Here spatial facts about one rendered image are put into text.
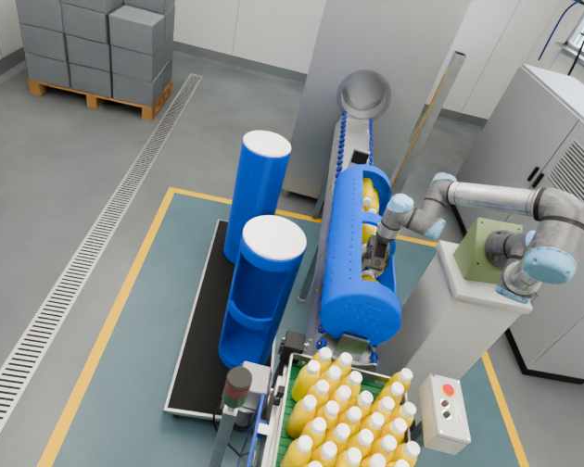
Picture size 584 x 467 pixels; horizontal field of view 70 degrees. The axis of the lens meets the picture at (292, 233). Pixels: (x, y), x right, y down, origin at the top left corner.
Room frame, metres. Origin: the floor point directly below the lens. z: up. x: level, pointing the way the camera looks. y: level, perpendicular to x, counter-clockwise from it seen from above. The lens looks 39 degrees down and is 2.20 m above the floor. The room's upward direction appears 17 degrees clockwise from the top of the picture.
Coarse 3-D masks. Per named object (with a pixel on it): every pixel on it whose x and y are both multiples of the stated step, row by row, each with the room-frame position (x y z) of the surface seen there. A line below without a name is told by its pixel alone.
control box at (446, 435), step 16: (432, 384) 0.82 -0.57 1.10; (432, 400) 0.77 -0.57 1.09; (448, 400) 0.78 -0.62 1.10; (432, 416) 0.72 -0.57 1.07; (464, 416) 0.74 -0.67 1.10; (432, 432) 0.68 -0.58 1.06; (448, 432) 0.67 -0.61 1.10; (464, 432) 0.69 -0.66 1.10; (432, 448) 0.66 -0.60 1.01; (448, 448) 0.66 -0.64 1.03
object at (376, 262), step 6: (378, 240) 1.18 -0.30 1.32; (378, 246) 1.16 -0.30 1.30; (384, 246) 1.16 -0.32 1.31; (378, 252) 1.14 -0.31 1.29; (384, 252) 1.14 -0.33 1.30; (372, 258) 1.12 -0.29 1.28; (378, 258) 1.12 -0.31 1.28; (384, 258) 1.13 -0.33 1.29; (372, 264) 1.10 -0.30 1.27; (378, 264) 1.10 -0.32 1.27; (378, 270) 1.09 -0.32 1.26
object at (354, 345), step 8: (344, 336) 0.94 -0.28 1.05; (352, 336) 0.95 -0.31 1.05; (360, 336) 0.96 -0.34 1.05; (344, 344) 0.94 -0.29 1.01; (352, 344) 0.94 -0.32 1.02; (360, 344) 0.94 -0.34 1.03; (368, 344) 0.94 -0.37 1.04; (336, 352) 0.94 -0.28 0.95; (344, 352) 0.94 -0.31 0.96; (352, 352) 0.94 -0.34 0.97; (360, 352) 0.94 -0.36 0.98
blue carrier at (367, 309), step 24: (360, 168) 1.81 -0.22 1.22; (336, 192) 1.69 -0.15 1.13; (360, 192) 1.60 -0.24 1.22; (384, 192) 1.85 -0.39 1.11; (336, 216) 1.48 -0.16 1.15; (360, 216) 1.42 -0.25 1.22; (336, 240) 1.30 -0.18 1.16; (360, 240) 1.26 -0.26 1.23; (336, 264) 1.15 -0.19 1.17; (360, 264) 1.13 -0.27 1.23; (336, 288) 1.02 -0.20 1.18; (360, 288) 1.01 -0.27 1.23; (384, 288) 1.04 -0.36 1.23; (336, 312) 0.98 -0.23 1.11; (360, 312) 0.99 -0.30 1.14; (384, 312) 0.99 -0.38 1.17; (336, 336) 0.98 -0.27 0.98; (384, 336) 0.99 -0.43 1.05
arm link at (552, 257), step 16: (544, 224) 0.98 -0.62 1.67; (560, 224) 0.96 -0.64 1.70; (576, 224) 0.95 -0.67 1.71; (544, 240) 0.93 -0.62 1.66; (560, 240) 0.92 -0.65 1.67; (576, 240) 0.92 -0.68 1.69; (528, 256) 0.92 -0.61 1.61; (544, 256) 0.89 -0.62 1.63; (560, 256) 0.89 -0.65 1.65; (576, 256) 0.90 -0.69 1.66; (512, 272) 1.12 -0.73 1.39; (528, 272) 0.92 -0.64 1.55; (544, 272) 0.89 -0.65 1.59; (560, 272) 0.87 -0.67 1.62; (496, 288) 1.16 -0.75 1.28; (512, 288) 1.11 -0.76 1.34; (528, 288) 1.09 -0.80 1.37
